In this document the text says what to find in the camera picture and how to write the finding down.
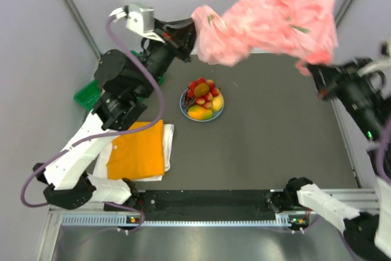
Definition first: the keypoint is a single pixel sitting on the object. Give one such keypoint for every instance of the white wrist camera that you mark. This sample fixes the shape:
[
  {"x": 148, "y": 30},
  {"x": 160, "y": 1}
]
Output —
[
  {"x": 139, "y": 18},
  {"x": 378, "y": 65}
]

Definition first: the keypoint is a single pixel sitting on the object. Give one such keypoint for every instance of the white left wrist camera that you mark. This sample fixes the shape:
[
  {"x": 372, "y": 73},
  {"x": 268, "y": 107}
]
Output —
[{"x": 139, "y": 18}]

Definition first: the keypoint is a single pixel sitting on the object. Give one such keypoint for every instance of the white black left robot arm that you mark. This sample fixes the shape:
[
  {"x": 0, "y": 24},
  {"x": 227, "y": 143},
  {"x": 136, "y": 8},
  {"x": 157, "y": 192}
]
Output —
[{"x": 68, "y": 185}]

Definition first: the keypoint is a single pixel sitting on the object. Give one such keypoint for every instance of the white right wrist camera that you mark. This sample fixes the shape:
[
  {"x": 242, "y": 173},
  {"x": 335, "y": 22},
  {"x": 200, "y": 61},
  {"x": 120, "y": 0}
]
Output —
[{"x": 378, "y": 65}]

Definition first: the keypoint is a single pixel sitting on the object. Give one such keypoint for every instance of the orange folded cloth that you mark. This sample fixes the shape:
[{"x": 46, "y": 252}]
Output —
[{"x": 138, "y": 155}]

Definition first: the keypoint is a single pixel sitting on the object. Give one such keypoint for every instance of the grey slotted cable duct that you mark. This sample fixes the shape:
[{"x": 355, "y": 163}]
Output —
[{"x": 124, "y": 220}]

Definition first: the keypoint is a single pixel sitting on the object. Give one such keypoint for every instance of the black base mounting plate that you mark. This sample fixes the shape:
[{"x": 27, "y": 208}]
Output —
[{"x": 212, "y": 205}]

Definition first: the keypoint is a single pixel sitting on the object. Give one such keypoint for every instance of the pink plastic bag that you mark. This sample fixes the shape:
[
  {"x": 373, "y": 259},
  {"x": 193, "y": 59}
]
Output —
[{"x": 304, "y": 29}]

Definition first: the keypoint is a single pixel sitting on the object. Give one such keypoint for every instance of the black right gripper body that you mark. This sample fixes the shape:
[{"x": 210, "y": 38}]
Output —
[{"x": 342, "y": 80}]

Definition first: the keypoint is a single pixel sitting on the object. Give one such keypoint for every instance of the green plastic bin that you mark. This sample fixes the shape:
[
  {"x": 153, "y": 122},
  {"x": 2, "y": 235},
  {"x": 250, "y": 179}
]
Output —
[{"x": 91, "y": 96}]

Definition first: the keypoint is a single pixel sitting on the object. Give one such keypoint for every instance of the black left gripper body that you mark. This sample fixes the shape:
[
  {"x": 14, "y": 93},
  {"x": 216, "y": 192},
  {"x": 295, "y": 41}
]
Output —
[{"x": 162, "y": 54}]

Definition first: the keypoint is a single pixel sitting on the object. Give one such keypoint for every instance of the white folded cloth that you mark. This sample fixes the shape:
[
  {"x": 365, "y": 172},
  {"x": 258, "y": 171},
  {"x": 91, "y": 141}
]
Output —
[{"x": 100, "y": 169}]

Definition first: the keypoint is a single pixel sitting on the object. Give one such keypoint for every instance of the orange green mango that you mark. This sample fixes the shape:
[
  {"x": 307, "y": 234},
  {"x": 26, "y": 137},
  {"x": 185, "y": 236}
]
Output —
[{"x": 197, "y": 112}]

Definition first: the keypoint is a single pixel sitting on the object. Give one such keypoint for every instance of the blue fruit plate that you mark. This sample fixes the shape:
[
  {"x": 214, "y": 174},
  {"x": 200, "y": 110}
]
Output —
[{"x": 208, "y": 97}]

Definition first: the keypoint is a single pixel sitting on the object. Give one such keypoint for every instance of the dark grapes bunch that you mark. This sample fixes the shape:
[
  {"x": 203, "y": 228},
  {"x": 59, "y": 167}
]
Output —
[{"x": 188, "y": 99}]

